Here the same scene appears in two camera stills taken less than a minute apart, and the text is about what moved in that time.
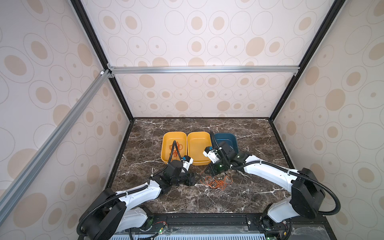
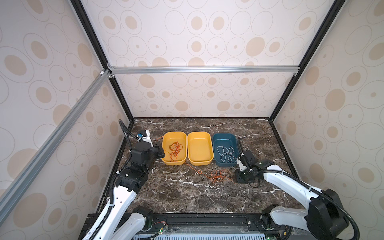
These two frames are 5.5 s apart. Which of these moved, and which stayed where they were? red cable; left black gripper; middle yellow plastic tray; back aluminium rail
Moved: left black gripper
Stayed: back aluminium rail; middle yellow plastic tray; red cable
